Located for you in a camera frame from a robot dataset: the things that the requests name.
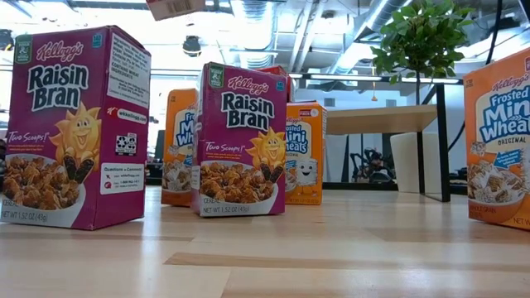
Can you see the white hanging cloth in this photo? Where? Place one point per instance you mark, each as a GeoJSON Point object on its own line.
{"type": "Point", "coordinates": [337, 157]}

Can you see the Raisin Bran cereal box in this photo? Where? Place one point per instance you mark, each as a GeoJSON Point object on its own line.
{"type": "Point", "coordinates": [62, 124]}
{"type": "Point", "coordinates": [240, 165]}

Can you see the small orange pendant lamp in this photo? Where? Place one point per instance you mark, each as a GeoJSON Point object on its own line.
{"type": "Point", "coordinates": [374, 98]}

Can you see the green leafy potted plant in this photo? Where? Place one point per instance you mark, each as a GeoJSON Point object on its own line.
{"type": "Point", "coordinates": [422, 37]}

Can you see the black desk monitor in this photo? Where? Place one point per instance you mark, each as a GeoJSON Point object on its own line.
{"type": "Point", "coordinates": [159, 145]}

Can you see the Froot Loops cereal box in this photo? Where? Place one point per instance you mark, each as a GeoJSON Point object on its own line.
{"type": "Point", "coordinates": [174, 8]}
{"type": "Point", "coordinates": [275, 72]}

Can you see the white round bin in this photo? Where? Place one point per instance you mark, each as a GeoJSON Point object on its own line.
{"type": "Point", "coordinates": [403, 165]}

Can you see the black background robot arm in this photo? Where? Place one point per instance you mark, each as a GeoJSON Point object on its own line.
{"type": "Point", "coordinates": [372, 165]}

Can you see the wooden shelf with black legs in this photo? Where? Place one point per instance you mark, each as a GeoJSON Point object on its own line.
{"type": "Point", "coordinates": [372, 120]}

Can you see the Frosted Mini-Wheats cereal box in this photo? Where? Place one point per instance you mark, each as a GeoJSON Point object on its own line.
{"type": "Point", "coordinates": [501, 165]}
{"type": "Point", "coordinates": [178, 136]}
{"type": "Point", "coordinates": [306, 165]}

